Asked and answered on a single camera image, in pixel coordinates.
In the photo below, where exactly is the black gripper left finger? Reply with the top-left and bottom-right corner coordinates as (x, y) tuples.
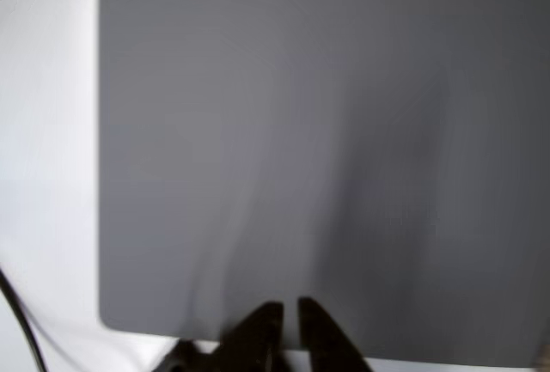
(205, 302), (290, 372)

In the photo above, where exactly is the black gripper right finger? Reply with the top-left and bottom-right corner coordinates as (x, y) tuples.
(297, 296), (373, 372)

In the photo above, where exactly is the thick black cable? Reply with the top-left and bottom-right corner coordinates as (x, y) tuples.
(0, 265), (47, 372)

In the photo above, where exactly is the grey table mat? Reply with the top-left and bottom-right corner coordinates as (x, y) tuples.
(98, 0), (550, 369)

